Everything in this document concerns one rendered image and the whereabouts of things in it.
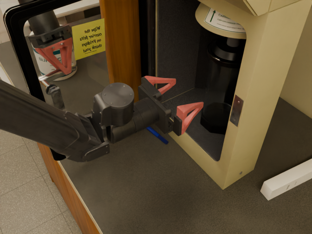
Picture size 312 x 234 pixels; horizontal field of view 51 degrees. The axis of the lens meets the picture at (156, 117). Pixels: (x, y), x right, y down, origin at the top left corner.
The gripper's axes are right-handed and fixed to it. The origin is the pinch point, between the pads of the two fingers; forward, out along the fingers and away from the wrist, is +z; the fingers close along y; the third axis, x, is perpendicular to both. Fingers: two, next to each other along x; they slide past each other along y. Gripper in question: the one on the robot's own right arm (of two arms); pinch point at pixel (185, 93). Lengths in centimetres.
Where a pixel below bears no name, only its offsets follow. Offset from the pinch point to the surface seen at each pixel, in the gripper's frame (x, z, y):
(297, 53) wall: 8.6, 45.7, 3.0
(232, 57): -7.4, 9.6, -3.0
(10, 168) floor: 117, -43, 110
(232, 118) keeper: -0.4, 2.7, -11.8
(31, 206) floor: 117, -42, 76
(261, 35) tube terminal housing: -20.0, 3.0, -13.4
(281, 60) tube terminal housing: -12.5, 10.4, -13.6
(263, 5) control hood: -25.4, 1.3, -13.6
